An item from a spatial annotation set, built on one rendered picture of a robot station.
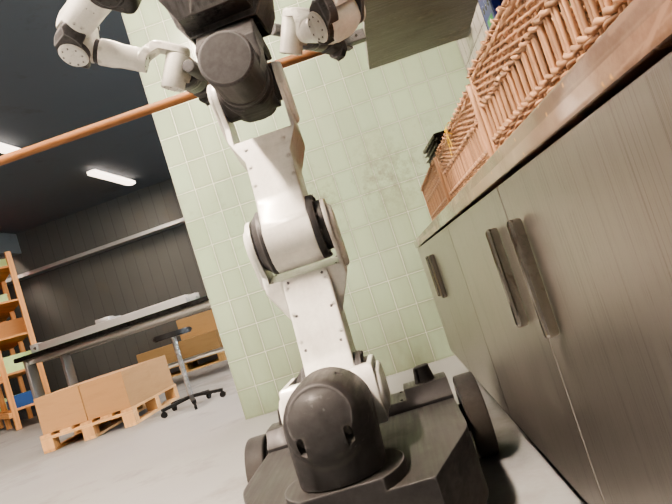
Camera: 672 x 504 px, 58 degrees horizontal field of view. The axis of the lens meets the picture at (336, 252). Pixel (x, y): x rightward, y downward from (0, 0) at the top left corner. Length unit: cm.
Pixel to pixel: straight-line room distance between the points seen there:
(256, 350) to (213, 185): 87
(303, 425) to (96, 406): 398
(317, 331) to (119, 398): 365
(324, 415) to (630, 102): 71
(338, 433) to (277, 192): 56
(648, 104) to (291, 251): 97
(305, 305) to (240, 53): 52
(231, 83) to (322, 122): 196
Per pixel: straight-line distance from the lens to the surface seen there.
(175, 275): 1066
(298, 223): 126
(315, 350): 127
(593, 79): 43
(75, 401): 497
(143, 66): 183
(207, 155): 326
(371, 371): 115
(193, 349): 941
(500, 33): 79
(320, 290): 129
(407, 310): 308
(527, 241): 72
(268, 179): 133
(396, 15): 192
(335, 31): 156
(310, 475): 103
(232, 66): 125
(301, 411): 99
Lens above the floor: 48
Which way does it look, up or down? 3 degrees up
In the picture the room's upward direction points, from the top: 18 degrees counter-clockwise
